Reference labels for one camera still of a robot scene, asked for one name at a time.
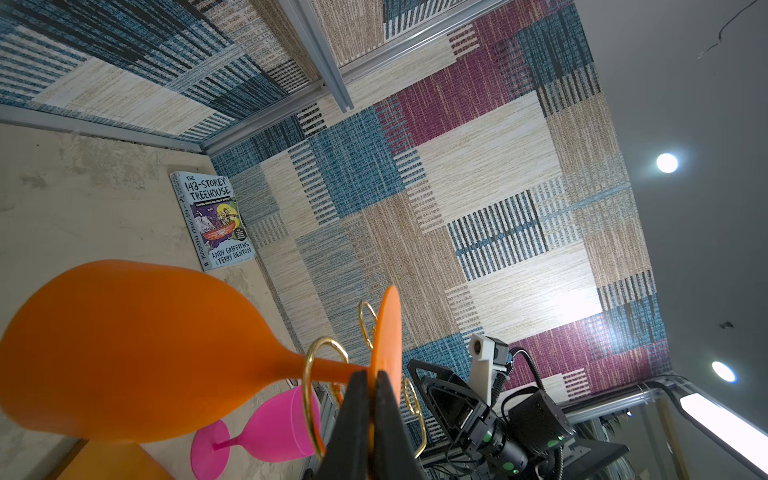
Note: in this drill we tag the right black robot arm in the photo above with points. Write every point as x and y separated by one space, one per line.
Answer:
530 437

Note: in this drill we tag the pink plastic wine glass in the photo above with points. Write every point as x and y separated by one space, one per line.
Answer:
275 433

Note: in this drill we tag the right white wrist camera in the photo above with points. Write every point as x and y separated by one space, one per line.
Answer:
489 362

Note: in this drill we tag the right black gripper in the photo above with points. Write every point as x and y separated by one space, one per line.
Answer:
477 436

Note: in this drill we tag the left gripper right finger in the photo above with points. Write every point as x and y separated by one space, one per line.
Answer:
391 457

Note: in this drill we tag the wooden rack base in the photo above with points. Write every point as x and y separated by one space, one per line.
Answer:
100 460

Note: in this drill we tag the paperback book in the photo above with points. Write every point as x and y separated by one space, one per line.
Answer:
209 208

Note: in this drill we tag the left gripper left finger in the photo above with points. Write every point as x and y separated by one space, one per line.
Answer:
347 452

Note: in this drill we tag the gold wire glass rack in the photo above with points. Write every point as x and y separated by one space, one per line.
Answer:
381 330

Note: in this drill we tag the orange back wine glass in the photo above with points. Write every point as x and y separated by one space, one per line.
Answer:
127 351

